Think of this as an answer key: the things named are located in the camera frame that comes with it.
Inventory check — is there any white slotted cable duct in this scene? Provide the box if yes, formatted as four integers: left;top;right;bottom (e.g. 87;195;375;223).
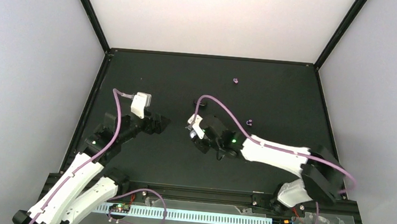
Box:
93;202;272;224

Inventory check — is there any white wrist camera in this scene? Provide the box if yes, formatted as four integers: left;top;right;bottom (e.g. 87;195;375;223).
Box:
187;114;205;140
130;92;152;119

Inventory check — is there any black front rail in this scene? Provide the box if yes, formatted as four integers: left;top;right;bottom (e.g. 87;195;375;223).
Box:
41;172;364;219

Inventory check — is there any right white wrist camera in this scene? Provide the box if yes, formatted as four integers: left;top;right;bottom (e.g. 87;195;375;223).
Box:
187;114;205;140

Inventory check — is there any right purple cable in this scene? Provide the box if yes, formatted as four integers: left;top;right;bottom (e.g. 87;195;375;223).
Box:
187;93;363;197

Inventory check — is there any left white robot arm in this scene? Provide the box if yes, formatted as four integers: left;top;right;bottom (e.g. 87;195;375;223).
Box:
12;111;171;224

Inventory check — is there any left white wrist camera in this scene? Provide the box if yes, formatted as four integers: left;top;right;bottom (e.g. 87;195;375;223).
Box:
130;92;152;119

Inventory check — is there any purple cable loop front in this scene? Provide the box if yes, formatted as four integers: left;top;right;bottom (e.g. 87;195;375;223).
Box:
106;184;170;224

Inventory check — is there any black earbud charging case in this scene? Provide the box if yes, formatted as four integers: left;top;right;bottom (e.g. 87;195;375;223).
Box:
193;100;208;109

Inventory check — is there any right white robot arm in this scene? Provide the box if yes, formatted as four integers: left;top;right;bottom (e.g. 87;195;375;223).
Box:
187;115;344;214

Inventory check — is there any small circuit board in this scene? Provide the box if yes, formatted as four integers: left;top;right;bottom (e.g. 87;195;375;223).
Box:
109;203;131;214

